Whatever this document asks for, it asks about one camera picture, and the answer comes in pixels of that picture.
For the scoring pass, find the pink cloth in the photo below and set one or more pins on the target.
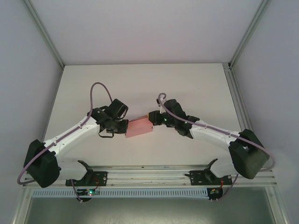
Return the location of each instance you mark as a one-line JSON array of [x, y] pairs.
[[139, 128]]

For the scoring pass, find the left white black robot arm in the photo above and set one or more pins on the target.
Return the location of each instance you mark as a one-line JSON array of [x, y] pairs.
[[77, 137]]

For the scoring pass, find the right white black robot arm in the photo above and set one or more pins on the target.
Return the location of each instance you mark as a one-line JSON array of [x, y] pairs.
[[210, 135]]

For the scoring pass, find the left green circuit board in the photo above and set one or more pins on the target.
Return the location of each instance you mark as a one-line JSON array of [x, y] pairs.
[[90, 192]]

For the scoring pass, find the green circuit board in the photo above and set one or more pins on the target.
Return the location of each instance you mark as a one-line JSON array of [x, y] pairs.
[[214, 192], [90, 192]]

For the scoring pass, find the right green circuit board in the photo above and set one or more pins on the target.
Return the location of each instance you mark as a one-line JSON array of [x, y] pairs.
[[214, 192]]

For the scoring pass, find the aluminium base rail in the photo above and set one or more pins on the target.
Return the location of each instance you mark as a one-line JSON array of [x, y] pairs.
[[149, 175]]

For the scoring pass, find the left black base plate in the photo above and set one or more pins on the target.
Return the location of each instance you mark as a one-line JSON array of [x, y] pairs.
[[100, 178]]

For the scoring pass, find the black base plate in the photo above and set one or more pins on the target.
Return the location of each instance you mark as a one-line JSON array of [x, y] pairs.
[[198, 178], [100, 178]]

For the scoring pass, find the aluminium side rail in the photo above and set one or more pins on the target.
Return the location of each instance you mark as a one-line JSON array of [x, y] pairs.
[[240, 102]]

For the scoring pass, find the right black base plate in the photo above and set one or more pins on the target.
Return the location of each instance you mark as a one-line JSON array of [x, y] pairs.
[[198, 178]]

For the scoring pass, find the left aluminium frame post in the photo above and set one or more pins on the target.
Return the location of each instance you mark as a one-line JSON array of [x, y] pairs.
[[44, 35]]

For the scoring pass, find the aluminium frame post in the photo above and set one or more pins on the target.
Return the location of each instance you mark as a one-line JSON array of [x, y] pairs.
[[44, 35], [247, 35]]

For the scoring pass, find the right aluminium frame post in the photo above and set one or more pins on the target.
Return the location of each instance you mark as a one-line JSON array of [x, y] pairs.
[[247, 35]]

